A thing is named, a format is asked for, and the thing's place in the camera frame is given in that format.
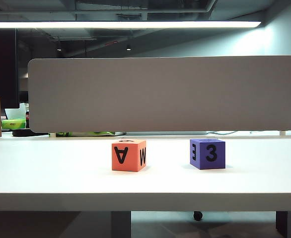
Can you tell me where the black round flat object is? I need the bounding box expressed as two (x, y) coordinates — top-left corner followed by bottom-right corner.
(12, 129), (49, 137)

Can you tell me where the green printed plastic bag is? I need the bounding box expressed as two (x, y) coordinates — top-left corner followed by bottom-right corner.
(55, 131), (120, 137)

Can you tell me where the long ceiling light strip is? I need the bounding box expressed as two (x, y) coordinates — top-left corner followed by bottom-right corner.
(0, 21), (262, 29)

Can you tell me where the purple foam letter block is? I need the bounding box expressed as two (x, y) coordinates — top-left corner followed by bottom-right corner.
(189, 138), (226, 171)

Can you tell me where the green tissue box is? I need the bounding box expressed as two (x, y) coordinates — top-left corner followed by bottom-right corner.
(1, 103), (29, 130)

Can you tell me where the grey desk divider panel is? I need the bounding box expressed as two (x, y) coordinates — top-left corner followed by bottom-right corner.
(27, 55), (291, 133)

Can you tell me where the dark table leg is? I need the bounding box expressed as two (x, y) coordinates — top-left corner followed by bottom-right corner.
(275, 211), (288, 238)

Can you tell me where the grey table leg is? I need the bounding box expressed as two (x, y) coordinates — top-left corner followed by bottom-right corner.
(110, 211), (132, 238)

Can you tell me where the orange foam letter block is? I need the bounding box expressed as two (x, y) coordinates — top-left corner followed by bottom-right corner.
(111, 139), (147, 172)

